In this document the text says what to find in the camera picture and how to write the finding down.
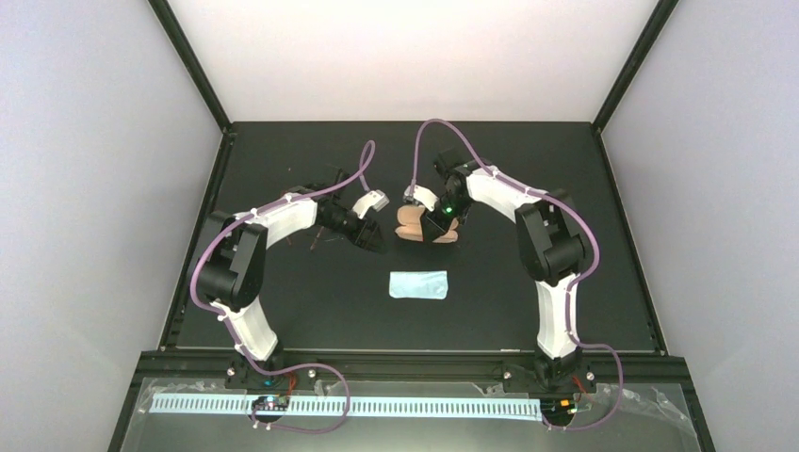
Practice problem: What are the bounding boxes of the frame post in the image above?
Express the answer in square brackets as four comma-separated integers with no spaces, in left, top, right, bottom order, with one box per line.
[148,0,232,134]
[592,0,679,135]

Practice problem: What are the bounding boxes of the pink transparent sunglasses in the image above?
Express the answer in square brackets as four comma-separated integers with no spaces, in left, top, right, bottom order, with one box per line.
[269,183,343,246]

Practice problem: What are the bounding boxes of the brown plaid glasses case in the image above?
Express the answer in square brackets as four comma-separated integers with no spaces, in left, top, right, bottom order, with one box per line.
[395,204,459,244]

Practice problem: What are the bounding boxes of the black aluminium frame rail front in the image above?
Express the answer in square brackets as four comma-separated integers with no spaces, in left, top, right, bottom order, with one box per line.
[135,348,690,383]

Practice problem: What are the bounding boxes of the left rear frame post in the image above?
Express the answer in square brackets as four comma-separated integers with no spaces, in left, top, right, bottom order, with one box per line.
[148,0,232,134]

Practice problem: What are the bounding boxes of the light blue cleaning cloth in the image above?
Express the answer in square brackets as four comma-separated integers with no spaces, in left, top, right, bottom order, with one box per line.
[388,270,448,299]

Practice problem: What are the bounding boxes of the right rear frame post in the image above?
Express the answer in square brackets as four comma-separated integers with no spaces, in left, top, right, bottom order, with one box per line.
[592,0,679,135]

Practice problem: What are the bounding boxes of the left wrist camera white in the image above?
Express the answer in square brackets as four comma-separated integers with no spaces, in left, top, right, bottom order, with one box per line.
[351,190,389,219]

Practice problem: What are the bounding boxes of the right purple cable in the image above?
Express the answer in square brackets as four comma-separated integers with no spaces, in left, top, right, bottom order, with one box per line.
[408,118,626,433]

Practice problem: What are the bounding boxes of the white slotted cable duct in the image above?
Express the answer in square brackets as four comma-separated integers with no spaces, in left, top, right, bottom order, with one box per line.
[147,394,542,422]

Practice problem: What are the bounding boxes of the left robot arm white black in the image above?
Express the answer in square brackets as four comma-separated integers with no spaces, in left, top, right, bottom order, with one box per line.
[187,170,389,385]

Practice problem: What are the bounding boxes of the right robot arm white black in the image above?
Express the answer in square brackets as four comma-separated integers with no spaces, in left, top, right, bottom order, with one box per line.
[404,149,591,395]

